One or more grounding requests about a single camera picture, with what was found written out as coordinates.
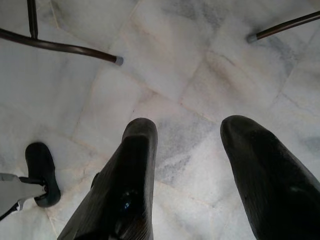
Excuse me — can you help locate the dark metal table leg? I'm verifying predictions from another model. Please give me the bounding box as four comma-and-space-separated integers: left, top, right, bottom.
0, 28, 124, 67
246, 10, 320, 44

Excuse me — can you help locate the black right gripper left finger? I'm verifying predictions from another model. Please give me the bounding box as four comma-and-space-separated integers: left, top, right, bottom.
56, 117, 158, 240

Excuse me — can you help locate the dark metal table brace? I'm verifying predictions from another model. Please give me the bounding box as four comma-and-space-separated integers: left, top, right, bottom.
26, 0, 39, 39

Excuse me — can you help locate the silver robot leg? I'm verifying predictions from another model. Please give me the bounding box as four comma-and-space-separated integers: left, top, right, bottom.
0, 172, 48, 221

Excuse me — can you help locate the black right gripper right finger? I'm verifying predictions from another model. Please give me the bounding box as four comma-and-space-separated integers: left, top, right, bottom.
219, 114, 320, 240

